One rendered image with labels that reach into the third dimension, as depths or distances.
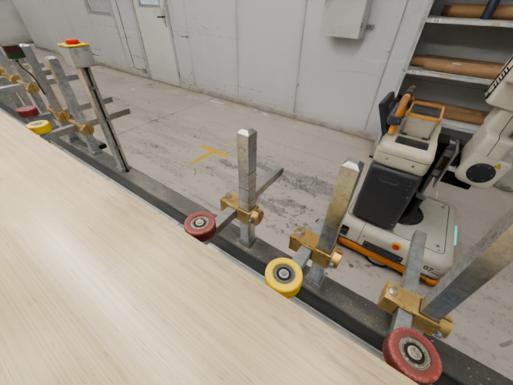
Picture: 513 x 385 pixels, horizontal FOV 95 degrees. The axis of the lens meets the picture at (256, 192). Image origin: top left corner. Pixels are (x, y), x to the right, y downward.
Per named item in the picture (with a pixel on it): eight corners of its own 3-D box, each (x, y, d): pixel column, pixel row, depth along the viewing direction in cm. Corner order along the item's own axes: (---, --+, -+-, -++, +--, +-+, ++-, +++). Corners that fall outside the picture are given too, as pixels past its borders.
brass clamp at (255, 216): (231, 201, 80) (230, 189, 77) (264, 218, 74) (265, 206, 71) (219, 211, 76) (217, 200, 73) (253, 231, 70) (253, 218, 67)
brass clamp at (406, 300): (382, 288, 61) (388, 278, 58) (442, 320, 55) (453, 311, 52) (375, 308, 57) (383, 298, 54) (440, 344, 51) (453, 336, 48)
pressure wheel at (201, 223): (218, 259, 65) (214, 231, 58) (188, 261, 64) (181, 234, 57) (218, 236, 71) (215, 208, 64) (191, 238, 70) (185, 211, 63)
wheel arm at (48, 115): (111, 101, 150) (108, 95, 147) (114, 103, 148) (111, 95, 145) (30, 124, 122) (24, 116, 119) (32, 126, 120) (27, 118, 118)
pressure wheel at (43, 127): (44, 143, 113) (30, 119, 105) (63, 141, 114) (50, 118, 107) (37, 150, 107) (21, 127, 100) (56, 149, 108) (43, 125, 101)
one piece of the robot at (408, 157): (343, 228, 158) (391, 102, 105) (366, 187, 193) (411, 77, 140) (396, 252, 144) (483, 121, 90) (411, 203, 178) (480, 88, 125)
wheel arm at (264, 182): (275, 173, 93) (275, 163, 91) (282, 176, 92) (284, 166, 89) (194, 245, 66) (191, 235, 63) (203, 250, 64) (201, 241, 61)
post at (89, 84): (126, 166, 116) (85, 64, 87) (132, 169, 114) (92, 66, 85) (117, 170, 113) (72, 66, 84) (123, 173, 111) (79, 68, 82)
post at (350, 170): (308, 283, 76) (347, 153, 46) (318, 289, 75) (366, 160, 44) (303, 291, 74) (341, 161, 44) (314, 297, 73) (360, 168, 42)
